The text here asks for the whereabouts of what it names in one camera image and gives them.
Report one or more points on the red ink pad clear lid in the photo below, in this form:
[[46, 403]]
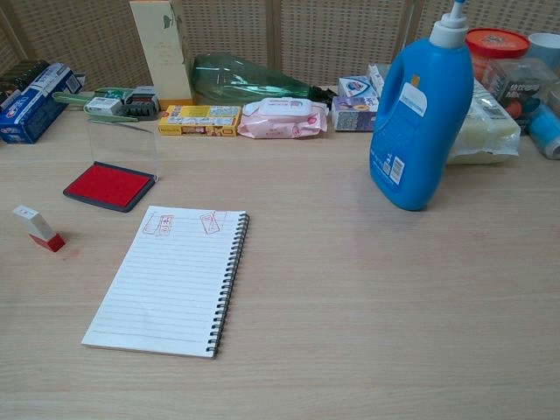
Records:
[[109, 186]]

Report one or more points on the blue toothpaste box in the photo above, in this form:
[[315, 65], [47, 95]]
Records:
[[30, 109]]

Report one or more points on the blue detergent pump bottle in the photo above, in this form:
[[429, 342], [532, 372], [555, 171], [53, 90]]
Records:
[[420, 131]]

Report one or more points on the small teal green box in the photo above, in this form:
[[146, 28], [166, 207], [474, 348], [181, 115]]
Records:
[[116, 92]]

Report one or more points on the white red rubber stamp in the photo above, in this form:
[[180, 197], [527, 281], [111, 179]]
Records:
[[37, 225]]

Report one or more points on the blue cylindrical tube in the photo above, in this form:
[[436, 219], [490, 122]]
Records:
[[544, 127]]

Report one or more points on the orange lid snack jar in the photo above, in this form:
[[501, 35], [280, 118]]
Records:
[[496, 43]]

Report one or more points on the green plastic bottle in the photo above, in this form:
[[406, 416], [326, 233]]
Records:
[[236, 81]]

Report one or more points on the yellow printed flat box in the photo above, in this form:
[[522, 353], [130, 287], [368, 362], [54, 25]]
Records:
[[197, 120]]

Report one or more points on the spiral lined notebook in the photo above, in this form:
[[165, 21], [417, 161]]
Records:
[[166, 284]]

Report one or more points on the white blue soap box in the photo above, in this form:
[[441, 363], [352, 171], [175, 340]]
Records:
[[354, 86]]

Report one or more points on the light blue mug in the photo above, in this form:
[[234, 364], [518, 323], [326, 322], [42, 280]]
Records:
[[547, 48]]

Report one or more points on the small white green box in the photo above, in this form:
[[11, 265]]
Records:
[[102, 105]]

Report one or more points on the pink wet wipes pack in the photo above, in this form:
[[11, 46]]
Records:
[[280, 118]]

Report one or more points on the pale yellow sponge pack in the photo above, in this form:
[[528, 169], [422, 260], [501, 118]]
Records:
[[481, 131]]

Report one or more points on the purple soap box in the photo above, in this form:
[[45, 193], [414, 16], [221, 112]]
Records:
[[352, 114]]

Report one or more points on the dark sauce bottle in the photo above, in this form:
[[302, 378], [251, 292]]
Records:
[[22, 74]]

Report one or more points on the tall cream yellow box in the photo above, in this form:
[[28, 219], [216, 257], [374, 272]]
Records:
[[162, 52]]

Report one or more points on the clear plastic candy box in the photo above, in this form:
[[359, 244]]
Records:
[[520, 87]]

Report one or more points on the rattan folding screen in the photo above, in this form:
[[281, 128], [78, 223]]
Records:
[[306, 35]]

